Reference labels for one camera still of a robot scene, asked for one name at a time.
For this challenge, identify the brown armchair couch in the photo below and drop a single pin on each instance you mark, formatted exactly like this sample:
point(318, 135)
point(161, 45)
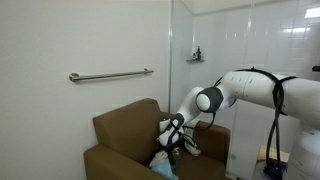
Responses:
point(130, 133)

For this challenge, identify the wooden stool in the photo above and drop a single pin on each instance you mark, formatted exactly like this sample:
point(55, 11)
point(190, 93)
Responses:
point(283, 156)

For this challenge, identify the metal wall grab bar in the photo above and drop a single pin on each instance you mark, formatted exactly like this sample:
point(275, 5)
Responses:
point(110, 75)

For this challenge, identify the purple box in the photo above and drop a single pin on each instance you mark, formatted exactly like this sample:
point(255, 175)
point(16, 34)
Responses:
point(275, 168)

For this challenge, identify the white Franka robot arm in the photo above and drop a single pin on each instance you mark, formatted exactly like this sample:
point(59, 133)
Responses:
point(253, 90)

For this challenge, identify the shower corner shelf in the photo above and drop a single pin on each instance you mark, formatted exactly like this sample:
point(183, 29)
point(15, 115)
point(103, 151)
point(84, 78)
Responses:
point(195, 61)

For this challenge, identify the glass shower enclosure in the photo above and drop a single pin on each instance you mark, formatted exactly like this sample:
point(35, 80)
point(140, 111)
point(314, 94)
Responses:
point(181, 83)

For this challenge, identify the dark shower bottle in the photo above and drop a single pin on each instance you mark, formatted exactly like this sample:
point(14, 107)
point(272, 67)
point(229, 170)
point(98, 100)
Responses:
point(198, 53)

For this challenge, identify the light blue cloth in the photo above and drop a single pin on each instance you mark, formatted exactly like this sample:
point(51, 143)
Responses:
point(165, 171)

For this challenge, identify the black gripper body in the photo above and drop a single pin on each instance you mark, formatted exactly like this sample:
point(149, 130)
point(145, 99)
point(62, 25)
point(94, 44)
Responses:
point(172, 155)

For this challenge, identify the white terry towel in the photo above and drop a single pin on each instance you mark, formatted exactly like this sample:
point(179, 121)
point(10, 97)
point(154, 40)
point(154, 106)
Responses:
point(192, 146)

